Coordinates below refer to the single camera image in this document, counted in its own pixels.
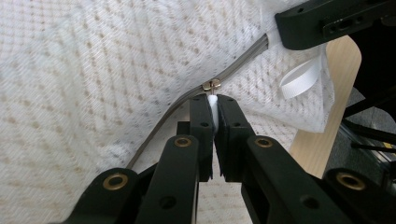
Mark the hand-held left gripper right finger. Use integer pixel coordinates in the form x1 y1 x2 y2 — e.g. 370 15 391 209
214 96 353 224

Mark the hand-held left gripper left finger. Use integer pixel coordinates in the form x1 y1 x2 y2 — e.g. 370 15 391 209
136 93 216 224

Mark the white mesh laundry bag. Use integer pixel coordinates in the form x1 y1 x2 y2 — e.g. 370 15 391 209
0 0 335 224

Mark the black metal stand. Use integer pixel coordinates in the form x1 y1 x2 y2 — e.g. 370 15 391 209
342 88 396 151

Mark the metal floor rail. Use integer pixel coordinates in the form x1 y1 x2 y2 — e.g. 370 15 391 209
339 122 396 164

